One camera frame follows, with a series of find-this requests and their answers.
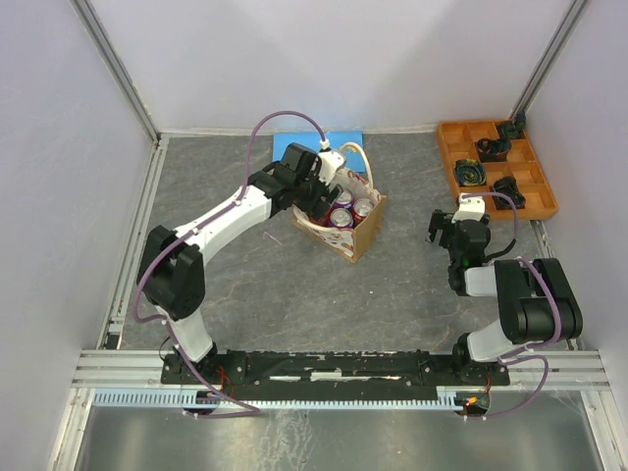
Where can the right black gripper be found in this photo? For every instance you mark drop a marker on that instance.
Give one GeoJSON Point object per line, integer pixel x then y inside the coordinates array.
{"type": "Point", "coordinates": [441, 221]}

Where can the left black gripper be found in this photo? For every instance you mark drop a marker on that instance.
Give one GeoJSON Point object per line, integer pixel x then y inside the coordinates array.
{"type": "Point", "coordinates": [317, 207]}

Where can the red soda can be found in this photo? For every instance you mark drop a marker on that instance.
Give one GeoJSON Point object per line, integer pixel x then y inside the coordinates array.
{"type": "Point", "coordinates": [361, 209]}
{"type": "Point", "coordinates": [320, 214]}

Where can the patterned canvas tote bag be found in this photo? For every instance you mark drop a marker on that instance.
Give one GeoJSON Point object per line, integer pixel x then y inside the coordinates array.
{"type": "Point", "coordinates": [349, 243]}

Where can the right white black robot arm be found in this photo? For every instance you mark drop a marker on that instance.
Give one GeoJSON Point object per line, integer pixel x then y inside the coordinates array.
{"type": "Point", "coordinates": [536, 306]}

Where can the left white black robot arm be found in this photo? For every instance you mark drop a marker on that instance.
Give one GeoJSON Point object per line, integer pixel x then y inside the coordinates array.
{"type": "Point", "coordinates": [172, 269]}

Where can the purple soda can rear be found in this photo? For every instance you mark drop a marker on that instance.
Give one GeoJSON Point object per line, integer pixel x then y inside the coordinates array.
{"type": "Point", "coordinates": [345, 200]}

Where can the purple soda can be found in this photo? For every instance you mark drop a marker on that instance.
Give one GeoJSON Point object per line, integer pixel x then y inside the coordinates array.
{"type": "Point", "coordinates": [341, 218]}
{"type": "Point", "coordinates": [345, 200]}

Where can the purple soda can front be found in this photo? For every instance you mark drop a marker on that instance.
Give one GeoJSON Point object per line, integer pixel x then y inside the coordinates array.
{"type": "Point", "coordinates": [341, 218]}

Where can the rolled dark sock left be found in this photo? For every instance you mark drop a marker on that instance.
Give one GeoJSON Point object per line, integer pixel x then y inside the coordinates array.
{"type": "Point", "coordinates": [469, 173]}

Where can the rolled dark sock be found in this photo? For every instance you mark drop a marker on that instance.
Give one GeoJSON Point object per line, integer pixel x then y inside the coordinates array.
{"type": "Point", "coordinates": [493, 150]}
{"type": "Point", "coordinates": [469, 173]}
{"type": "Point", "coordinates": [508, 186]}
{"type": "Point", "coordinates": [514, 128]}

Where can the blue printed folded cloth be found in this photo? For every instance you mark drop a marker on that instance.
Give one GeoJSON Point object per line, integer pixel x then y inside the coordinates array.
{"type": "Point", "coordinates": [311, 139]}

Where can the rolled dark sock bottom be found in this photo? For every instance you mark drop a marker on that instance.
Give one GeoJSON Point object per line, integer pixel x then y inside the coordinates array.
{"type": "Point", "coordinates": [508, 186]}

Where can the rolled dark sock middle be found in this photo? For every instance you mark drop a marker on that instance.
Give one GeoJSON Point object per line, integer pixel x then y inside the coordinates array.
{"type": "Point", "coordinates": [493, 150]}

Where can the orange compartment tray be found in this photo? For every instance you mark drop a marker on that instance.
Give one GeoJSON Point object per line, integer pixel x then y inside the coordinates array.
{"type": "Point", "coordinates": [457, 141]}

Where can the rolled dark sock top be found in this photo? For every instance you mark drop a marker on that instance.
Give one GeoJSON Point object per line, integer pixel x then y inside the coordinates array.
{"type": "Point", "coordinates": [514, 128]}

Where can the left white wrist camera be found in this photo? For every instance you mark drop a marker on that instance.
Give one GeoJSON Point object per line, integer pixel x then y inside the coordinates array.
{"type": "Point", "coordinates": [331, 161]}

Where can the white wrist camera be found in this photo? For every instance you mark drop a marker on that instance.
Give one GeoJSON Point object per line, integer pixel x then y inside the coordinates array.
{"type": "Point", "coordinates": [331, 161]}
{"type": "Point", "coordinates": [470, 207]}

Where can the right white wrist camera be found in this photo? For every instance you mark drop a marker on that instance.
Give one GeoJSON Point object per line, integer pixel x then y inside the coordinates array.
{"type": "Point", "coordinates": [470, 207]}

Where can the blue slotted cable duct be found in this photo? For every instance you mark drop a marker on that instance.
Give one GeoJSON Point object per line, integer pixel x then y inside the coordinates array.
{"type": "Point", "coordinates": [190, 399]}

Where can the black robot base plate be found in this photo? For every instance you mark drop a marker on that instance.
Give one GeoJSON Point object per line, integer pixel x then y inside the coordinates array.
{"type": "Point", "coordinates": [345, 376]}

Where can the aluminium frame rail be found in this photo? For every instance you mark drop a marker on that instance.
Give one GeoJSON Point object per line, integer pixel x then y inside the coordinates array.
{"type": "Point", "coordinates": [573, 370]}

